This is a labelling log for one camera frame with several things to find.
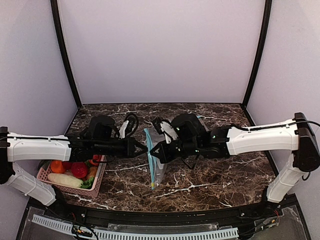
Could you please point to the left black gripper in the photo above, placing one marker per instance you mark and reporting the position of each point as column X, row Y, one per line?
column 130, row 147

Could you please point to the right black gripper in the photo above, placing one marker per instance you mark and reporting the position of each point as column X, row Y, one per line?
column 166, row 150

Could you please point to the clear zip bag blue zipper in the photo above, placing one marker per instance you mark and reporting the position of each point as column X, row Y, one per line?
column 157, row 169

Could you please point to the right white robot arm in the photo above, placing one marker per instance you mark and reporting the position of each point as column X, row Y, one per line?
column 186, row 136

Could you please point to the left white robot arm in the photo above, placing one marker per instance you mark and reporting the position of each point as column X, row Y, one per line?
column 101, row 137

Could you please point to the red toy tomato right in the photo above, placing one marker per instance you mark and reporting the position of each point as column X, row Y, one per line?
column 95, row 161

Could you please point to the brown toy potato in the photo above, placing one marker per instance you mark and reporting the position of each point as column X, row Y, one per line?
column 92, row 172

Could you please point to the green toy leafy vegetable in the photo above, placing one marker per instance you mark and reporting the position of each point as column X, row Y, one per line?
column 88, row 184

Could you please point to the red toy fruit front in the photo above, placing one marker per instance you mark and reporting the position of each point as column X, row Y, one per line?
column 79, row 170

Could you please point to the red toy fruit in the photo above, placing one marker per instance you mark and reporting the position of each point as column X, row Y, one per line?
column 67, row 165
column 79, row 170

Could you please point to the red toy fruit left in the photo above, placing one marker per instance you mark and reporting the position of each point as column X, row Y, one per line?
column 67, row 165

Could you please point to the white toy radish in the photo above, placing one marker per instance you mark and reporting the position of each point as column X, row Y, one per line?
column 65, row 180

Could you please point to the orange toy fruit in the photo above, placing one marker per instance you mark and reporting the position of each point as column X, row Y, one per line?
column 57, row 167

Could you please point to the green toy chili pepper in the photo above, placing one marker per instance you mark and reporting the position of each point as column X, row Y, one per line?
column 43, row 164

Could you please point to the pink perforated plastic basket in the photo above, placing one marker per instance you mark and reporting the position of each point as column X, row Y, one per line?
column 82, row 178

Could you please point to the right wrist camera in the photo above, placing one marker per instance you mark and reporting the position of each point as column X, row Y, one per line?
column 164, row 127

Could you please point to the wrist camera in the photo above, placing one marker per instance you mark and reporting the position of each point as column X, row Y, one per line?
column 129, row 126
column 164, row 127

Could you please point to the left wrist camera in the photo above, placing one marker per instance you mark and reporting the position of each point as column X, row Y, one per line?
column 129, row 126

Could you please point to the white slotted cable duct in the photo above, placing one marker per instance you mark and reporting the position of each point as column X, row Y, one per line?
column 138, row 232

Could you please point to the black front rail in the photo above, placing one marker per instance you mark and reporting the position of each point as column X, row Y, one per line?
column 103, row 210

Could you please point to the left black frame post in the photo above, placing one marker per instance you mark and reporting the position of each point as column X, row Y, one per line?
column 63, row 52

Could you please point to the black frame post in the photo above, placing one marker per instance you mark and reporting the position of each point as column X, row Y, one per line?
column 63, row 52
column 259, row 52

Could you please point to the right black frame post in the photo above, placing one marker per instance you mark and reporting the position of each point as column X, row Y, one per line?
column 259, row 52

